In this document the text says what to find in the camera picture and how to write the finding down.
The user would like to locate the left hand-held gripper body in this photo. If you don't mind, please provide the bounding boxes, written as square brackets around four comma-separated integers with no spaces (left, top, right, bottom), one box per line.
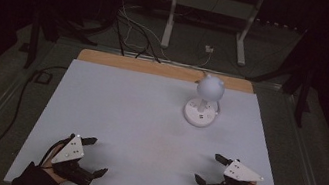
[46,130,102,185]

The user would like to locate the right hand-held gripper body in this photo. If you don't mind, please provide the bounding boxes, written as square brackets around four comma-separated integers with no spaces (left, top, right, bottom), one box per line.
[203,154,267,185]

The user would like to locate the person's left hand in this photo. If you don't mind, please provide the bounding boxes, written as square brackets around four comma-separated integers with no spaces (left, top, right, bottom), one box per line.
[36,138,75,185]

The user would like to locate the white table mat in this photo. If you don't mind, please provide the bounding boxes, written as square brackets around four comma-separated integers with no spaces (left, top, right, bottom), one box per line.
[2,50,304,185]

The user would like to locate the white round desk lamp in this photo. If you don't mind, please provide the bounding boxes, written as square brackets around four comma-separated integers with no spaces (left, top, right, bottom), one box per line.
[180,69,228,132]

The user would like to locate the black tripod stand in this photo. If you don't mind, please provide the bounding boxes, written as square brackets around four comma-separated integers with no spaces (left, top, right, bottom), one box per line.
[238,20,329,130]
[18,0,116,82]

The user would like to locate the small white plug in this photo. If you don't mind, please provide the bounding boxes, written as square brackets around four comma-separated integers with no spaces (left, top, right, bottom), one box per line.
[204,44,216,55]

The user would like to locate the white metal stand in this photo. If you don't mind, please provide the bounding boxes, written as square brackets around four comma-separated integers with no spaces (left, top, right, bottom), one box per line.
[158,0,267,69]

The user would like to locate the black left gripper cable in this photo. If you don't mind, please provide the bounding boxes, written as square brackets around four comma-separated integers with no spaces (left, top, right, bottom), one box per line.
[38,128,76,173]

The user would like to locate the black floor cable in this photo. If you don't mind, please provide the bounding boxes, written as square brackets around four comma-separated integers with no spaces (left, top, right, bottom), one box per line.
[0,55,69,185]

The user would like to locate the black cable bundle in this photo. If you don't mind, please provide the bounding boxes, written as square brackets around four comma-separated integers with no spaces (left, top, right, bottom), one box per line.
[109,10,170,65]

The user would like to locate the white cable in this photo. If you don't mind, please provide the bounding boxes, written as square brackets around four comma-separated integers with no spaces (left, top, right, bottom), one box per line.
[103,0,222,71]

